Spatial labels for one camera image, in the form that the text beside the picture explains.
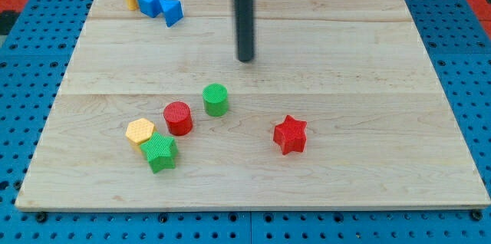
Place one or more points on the yellow hexagon block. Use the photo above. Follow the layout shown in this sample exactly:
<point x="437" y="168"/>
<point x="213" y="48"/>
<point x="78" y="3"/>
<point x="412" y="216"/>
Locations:
<point x="138" y="132"/>

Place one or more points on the green cylinder block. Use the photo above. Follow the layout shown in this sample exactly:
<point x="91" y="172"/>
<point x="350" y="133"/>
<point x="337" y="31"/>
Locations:
<point x="215" y="100"/>

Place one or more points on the red star block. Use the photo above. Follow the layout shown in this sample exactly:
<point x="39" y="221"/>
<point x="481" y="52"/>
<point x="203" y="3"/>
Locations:
<point x="290" y="135"/>

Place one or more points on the red cylinder block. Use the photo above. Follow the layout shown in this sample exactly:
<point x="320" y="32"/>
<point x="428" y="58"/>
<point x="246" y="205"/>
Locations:
<point x="178" y="118"/>

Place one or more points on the wooden board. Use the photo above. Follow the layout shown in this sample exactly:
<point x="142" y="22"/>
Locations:
<point x="380" y="131"/>

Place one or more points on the green star block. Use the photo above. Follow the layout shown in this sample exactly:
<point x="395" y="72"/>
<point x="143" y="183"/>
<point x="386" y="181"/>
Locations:
<point x="160" y="152"/>

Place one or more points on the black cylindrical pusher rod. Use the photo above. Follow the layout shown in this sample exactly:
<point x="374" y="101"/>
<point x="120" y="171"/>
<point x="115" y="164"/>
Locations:
<point x="244" y="19"/>

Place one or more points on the blue triangle block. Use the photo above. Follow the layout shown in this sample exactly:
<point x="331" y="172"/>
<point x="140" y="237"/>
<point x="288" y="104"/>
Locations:
<point x="172" y="11"/>

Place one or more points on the blue cube block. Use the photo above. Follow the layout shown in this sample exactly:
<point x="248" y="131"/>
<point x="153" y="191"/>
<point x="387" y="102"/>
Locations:
<point x="150" y="8"/>

